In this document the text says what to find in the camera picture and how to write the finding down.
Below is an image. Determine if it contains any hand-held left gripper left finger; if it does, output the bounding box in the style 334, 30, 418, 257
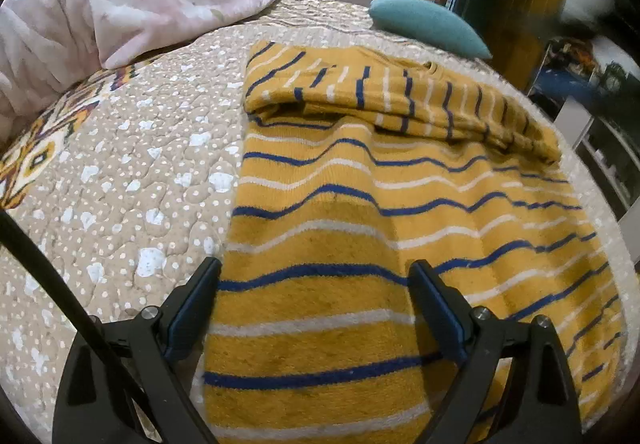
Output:
52, 258, 223, 444

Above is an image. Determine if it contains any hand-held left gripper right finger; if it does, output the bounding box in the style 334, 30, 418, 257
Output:
409, 260, 583, 444

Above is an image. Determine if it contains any yellow striped sweater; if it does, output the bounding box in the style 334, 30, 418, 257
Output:
202, 40, 626, 444

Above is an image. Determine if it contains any beige quilted bedspread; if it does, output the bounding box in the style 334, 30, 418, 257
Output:
0, 0, 640, 444

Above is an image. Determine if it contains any cluttered shelf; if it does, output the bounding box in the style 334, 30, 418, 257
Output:
527, 35, 640, 225

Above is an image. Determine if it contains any teal pillow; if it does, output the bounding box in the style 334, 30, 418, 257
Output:
369, 0, 493, 60

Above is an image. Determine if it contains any wooden door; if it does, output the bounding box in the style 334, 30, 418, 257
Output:
492, 0, 569, 90

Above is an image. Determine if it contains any pink floral blanket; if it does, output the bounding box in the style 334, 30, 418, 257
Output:
0, 0, 287, 135

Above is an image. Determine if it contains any black cable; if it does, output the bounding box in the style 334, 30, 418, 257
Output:
0, 210, 151, 444

